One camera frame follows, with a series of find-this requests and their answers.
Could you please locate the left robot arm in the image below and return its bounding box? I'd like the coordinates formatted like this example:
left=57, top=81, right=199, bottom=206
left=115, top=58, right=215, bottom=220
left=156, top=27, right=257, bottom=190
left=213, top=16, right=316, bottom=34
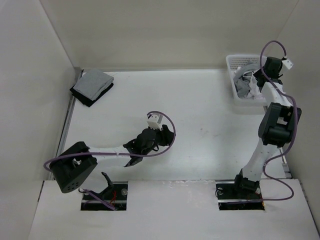
left=45, top=124, right=176, bottom=194

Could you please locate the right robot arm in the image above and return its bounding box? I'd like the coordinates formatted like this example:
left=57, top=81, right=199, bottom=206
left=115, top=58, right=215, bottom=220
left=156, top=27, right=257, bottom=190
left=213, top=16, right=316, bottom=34
left=231, top=57, right=302, bottom=198

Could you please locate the pale pink tank top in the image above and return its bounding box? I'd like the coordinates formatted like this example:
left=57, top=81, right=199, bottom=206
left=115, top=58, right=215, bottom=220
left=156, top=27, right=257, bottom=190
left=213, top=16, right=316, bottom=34
left=233, top=66, right=266, bottom=101

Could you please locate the grey tank top in basket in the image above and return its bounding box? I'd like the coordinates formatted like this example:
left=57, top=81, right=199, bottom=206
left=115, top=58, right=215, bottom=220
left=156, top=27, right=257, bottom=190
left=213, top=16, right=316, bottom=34
left=233, top=62, right=260, bottom=99

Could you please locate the folded black tank top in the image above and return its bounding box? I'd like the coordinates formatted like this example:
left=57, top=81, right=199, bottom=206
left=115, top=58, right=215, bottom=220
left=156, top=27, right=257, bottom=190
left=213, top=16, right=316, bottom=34
left=69, top=83, right=114, bottom=107

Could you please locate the folded grey tank top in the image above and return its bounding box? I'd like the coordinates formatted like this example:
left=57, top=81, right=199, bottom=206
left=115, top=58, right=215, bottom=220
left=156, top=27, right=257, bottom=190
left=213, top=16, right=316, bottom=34
left=72, top=69, right=114, bottom=101

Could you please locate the white plastic basket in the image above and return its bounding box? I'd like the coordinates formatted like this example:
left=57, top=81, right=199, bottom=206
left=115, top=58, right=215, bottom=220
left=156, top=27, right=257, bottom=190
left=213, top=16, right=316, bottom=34
left=226, top=54, right=267, bottom=107

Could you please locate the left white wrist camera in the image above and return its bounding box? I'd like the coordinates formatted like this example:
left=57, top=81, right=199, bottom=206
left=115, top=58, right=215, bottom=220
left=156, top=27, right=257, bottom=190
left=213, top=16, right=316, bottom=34
left=147, top=113, right=163, bottom=130

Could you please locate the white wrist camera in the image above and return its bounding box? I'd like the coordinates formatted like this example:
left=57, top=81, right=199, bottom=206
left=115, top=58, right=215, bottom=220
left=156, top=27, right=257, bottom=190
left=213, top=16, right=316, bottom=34
left=281, top=56, right=294, bottom=71
left=147, top=113, right=163, bottom=130

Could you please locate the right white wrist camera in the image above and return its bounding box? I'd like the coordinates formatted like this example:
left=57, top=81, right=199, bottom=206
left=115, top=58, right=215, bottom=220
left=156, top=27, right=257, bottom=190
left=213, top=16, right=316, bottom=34
left=281, top=56, right=294, bottom=71

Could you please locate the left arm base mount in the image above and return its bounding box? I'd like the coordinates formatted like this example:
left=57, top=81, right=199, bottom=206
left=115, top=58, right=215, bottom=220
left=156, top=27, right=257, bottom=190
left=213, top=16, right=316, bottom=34
left=78, top=172, right=129, bottom=211

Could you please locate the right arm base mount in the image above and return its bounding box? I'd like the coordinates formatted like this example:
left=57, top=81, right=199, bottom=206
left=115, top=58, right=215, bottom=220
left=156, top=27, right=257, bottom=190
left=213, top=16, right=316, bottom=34
left=215, top=181, right=265, bottom=211

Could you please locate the left aluminium rail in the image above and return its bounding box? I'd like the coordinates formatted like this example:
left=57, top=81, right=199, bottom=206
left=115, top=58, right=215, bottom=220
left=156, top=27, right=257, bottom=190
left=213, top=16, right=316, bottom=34
left=48, top=67, right=84, bottom=180

